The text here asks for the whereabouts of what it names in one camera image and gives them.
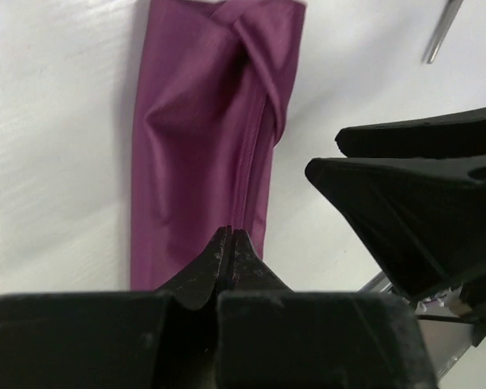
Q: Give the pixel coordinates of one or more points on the aluminium rail frame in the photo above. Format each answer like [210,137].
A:
[451,314]

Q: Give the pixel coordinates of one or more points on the purple cloth napkin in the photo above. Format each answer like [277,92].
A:
[214,84]

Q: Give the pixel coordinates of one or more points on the silver metal utensil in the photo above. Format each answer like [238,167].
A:
[440,32]

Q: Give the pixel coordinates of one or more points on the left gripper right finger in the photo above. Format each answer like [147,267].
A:
[272,337]

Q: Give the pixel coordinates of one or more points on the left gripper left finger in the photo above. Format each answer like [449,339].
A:
[158,339]

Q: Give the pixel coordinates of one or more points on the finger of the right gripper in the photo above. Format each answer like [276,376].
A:
[422,220]
[455,135]

